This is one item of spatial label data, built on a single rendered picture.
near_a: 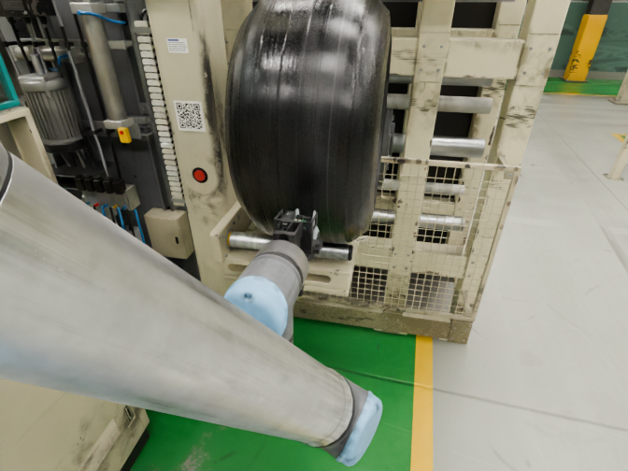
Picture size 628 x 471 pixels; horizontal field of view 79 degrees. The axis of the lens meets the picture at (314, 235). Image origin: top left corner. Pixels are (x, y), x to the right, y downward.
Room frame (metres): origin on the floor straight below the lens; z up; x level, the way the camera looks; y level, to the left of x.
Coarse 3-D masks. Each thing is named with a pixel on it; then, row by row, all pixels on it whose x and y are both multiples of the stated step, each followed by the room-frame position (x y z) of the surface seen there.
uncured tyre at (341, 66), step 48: (288, 0) 0.89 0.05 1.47; (336, 0) 0.87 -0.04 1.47; (240, 48) 0.81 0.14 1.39; (288, 48) 0.78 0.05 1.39; (336, 48) 0.76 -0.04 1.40; (384, 48) 0.82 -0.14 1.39; (240, 96) 0.75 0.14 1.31; (288, 96) 0.73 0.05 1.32; (336, 96) 0.71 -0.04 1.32; (384, 96) 1.16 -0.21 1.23; (240, 144) 0.73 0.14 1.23; (288, 144) 0.70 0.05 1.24; (336, 144) 0.69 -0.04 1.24; (240, 192) 0.75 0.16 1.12; (288, 192) 0.70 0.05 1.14; (336, 192) 0.68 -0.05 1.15; (336, 240) 0.76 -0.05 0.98
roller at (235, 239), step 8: (232, 232) 0.90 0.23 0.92; (240, 232) 0.90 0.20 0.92; (232, 240) 0.88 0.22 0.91; (240, 240) 0.87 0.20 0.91; (248, 240) 0.87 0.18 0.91; (256, 240) 0.87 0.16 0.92; (264, 240) 0.86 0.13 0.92; (272, 240) 0.86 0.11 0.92; (240, 248) 0.88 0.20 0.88; (248, 248) 0.87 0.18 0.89; (256, 248) 0.86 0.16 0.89; (328, 248) 0.83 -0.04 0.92; (336, 248) 0.83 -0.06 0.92; (344, 248) 0.82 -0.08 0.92; (352, 248) 0.83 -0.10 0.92; (320, 256) 0.83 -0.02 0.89; (328, 256) 0.82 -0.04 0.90; (336, 256) 0.82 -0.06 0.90; (344, 256) 0.81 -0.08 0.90
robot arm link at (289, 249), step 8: (280, 240) 0.52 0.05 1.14; (264, 248) 0.50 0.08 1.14; (272, 248) 0.49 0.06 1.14; (280, 248) 0.49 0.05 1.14; (288, 248) 0.50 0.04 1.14; (296, 248) 0.51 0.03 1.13; (296, 256) 0.48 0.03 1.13; (304, 256) 0.50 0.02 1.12; (304, 264) 0.48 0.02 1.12; (304, 272) 0.47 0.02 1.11; (304, 280) 0.47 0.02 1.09
